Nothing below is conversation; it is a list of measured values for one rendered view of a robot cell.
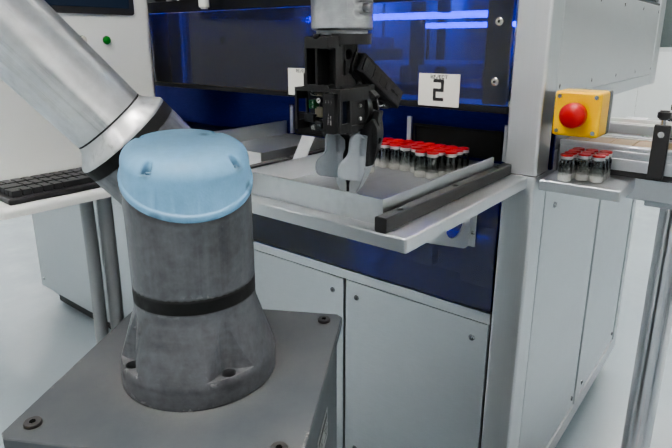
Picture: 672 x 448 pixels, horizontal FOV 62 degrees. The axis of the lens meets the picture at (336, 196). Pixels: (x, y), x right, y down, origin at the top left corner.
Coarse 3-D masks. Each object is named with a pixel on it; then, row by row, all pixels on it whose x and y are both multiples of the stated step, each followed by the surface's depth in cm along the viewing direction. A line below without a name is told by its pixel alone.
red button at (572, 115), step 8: (568, 104) 87; (576, 104) 86; (560, 112) 88; (568, 112) 87; (576, 112) 86; (584, 112) 86; (560, 120) 88; (568, 120) 87; (576, 120) 86; (584, 120) 86
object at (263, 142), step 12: (216, 132) 123; (228, 132) 126; (240, 132) 129; (252, 132) 132; (264, 132) 135; (276, 132) 138; (252, 144) 126; (264, 144) 126; (276, 144) 126; (288, 144) 126; (312, 144) 110; (324, 144) 113; (252, 156) 101; (264, 156) 100; (276, 156) 103
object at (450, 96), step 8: (424, 80) 105; (432, 80) 104; (448, 80) 102; (456, 80) 101; (424, 88) 105; (432, 88) 104; (440, 88) 103; (448, 88) 102; (456, 88) 101; (424, 96) 105; (432, 96) 104; (440, 96) 103; (448, 96) 102; (456, 96) 101; (424, 104) 106; (432, 104) 105; (440, 104) 104; (448, 104) 103; (456, 104) 102
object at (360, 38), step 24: (312, 48) 65; (336, 48) 65; (312, 72) 67; (336, 72) 65; (312, 96) 69; (336, 96) 65; (360, 96) 67; (312, 120) 68; (336, 120) 66; (360, 120) 69
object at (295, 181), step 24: (264, 168) 89; (288, 168) 93; (312, 168) 98; (384, 168) 102; (480, 168) 92; (264, 192) 84; (288, 192) 81; (312, 192) 78; (336, 192) 75; (360, 192) 86; (384, 192) 86; (408, 192) 75; (360, 216) 73
